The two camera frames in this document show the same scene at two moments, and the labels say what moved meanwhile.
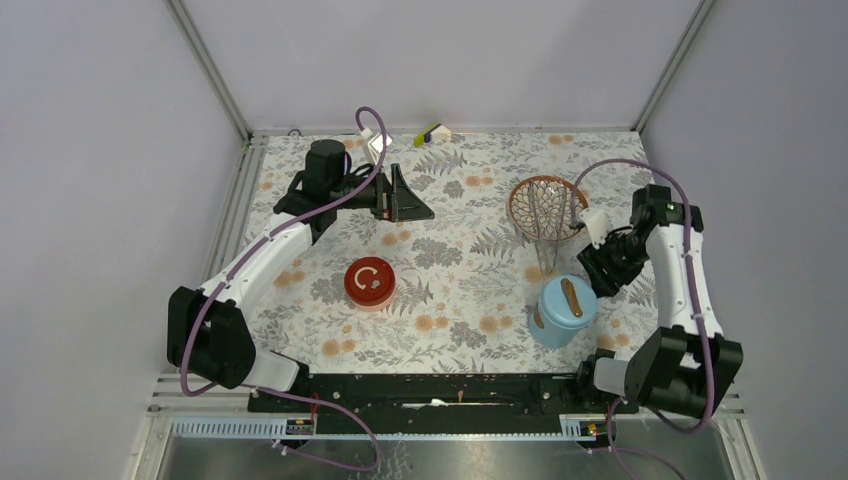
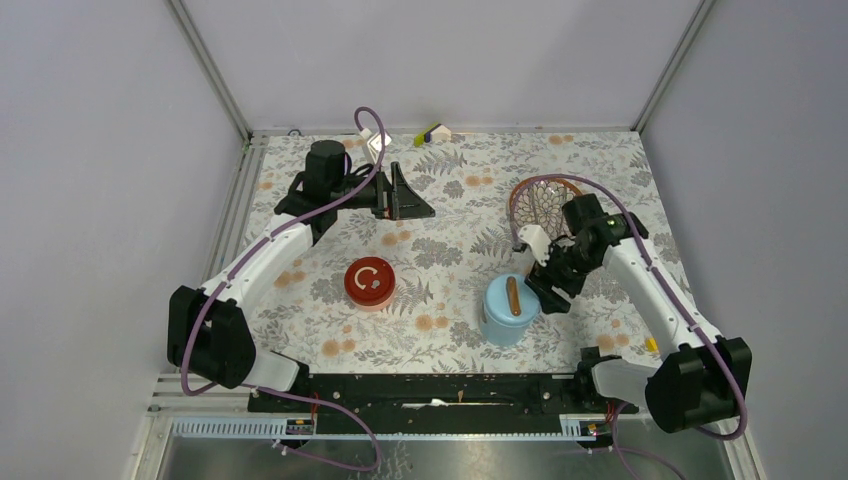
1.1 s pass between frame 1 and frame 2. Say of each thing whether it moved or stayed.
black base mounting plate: stayed
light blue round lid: moved
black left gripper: stayed
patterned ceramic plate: stayed
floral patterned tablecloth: stayed
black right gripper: moved
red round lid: stayed
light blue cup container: moved
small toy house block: stayed
